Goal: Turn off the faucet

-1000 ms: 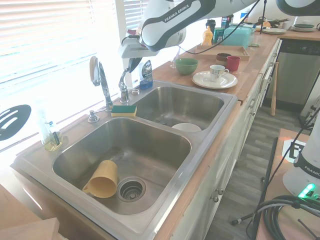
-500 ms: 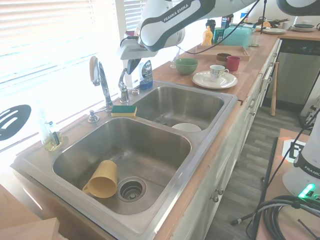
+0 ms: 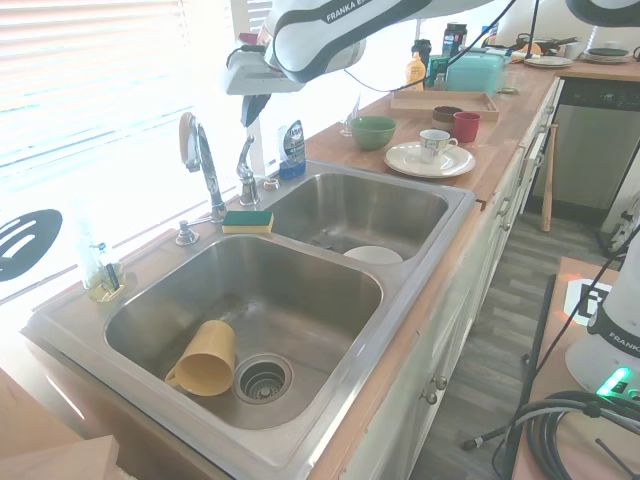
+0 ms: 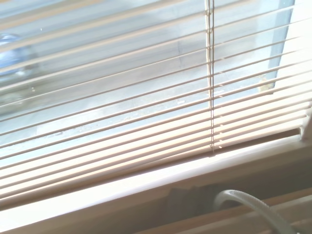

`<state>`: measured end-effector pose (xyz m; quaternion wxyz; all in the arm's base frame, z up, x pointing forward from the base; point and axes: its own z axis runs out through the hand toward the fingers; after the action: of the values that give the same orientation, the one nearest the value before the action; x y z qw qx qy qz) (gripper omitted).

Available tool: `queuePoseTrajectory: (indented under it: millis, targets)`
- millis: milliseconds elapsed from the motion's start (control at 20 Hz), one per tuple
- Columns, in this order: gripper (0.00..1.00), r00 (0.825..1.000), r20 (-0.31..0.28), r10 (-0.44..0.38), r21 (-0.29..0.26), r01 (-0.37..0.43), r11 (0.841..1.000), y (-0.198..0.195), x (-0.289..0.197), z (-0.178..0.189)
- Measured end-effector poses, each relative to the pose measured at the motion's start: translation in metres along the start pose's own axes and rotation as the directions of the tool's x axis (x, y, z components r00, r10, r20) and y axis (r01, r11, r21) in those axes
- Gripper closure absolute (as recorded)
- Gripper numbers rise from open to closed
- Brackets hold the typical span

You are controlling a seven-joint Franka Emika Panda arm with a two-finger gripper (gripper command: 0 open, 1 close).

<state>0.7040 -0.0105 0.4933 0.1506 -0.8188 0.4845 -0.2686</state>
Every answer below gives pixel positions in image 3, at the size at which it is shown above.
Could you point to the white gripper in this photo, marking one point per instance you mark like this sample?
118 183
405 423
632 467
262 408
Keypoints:
255 75

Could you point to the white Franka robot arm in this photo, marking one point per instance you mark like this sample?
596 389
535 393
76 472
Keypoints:
310 40

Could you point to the chrome sink faucet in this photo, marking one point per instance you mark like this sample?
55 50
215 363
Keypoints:
205 155

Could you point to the blue dish soap bottle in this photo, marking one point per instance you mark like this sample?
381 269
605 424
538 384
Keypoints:
291 147

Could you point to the clear wine glass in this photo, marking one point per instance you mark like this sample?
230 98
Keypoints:
350 120

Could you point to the yellow green sponge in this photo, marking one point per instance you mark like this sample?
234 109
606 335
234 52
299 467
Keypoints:
247 221

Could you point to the green bowl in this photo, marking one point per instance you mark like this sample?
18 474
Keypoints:
372 131

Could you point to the chrome soap dispenser pump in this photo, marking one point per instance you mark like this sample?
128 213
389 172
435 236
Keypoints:
186 232

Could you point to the white window blinds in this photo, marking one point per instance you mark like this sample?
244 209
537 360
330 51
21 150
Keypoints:
100 75

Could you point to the yellow mustard bottle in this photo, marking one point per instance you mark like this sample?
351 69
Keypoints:
415 72

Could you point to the dark bottle black cap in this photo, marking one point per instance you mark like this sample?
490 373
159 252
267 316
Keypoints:
422 47

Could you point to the white patterned teacup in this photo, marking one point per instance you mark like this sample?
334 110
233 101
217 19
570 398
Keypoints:
435 146

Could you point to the wooden tray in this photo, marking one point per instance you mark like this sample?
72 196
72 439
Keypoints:
440 100

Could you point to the small glass jar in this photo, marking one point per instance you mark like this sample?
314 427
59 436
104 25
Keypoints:
439 82

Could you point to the brown ceramic cup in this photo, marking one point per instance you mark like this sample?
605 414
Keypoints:
442 116

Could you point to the white bowl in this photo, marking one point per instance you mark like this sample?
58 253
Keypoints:
372 255

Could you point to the stainless steel double sink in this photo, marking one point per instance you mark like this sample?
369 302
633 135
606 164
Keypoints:
280 300

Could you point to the cream dinner plate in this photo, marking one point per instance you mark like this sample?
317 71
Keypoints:
450 162

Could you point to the black canister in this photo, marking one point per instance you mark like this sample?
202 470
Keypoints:
455 37

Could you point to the red cup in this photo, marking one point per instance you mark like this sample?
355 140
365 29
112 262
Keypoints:
466 126

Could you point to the teal box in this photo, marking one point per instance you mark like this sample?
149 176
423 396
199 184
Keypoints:
475 72

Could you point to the yellow brush holder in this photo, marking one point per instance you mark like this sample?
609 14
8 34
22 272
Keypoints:
107 295

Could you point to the yellow plastic mug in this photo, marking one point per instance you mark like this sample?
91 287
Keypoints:
207 362

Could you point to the black slotted spatula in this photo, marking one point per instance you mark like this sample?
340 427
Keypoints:
30 245

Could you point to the perforated metal drain strainer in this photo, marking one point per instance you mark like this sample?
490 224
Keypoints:
262 382

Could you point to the stack of cream plates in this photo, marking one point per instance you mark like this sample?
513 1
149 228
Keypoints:
547 61

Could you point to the white kitchen cabinets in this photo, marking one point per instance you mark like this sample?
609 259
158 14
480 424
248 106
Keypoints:
450 350

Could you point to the white mug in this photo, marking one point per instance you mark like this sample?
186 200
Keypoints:
571 50

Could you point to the stainless steel dishwasher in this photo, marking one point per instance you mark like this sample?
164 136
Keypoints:
585 145

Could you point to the stack of green-rimmed plates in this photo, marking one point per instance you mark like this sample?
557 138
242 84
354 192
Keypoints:
605 55

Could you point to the black stand pole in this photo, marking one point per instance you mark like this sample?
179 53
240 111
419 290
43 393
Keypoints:
542 320

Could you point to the black white marker tag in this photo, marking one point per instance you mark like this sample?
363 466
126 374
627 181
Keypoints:
587 302

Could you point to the light wooden board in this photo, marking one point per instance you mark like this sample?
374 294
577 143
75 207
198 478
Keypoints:
45 450

